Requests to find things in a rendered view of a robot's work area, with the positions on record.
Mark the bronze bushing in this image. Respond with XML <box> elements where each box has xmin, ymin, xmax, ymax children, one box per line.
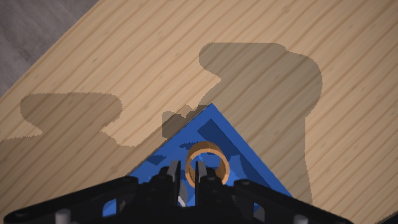
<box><xmin>185</xmin><ymin>141</ymin><xmax>230</xmax><ymax>188</ymax></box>

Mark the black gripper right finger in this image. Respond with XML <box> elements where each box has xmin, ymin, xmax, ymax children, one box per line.
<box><xmin>195</xmin><ymin>161</ymin><xmax>354</xmax><ymax>224</ymax></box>

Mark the blue crate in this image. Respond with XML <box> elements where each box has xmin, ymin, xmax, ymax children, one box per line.
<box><xmin>129</xmin><ymin>103</ymin><xmax>294</xmax><ymax>206</ymax></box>

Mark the grey metal sleeve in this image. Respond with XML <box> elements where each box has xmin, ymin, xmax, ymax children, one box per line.
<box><xmin>253</xmin><ymin>206</ymin><xmax>265</xmax><ymax>222</ymax></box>
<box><xmin>178</xmin><ymin>180</ymin><xmax>188</xmax><ymax>207</ymax></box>

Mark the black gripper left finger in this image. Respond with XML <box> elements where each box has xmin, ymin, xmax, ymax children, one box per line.
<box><xmin>3</xmin><ymin>160</ymin><xmax>181</xmax><ymax>224</ymax></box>

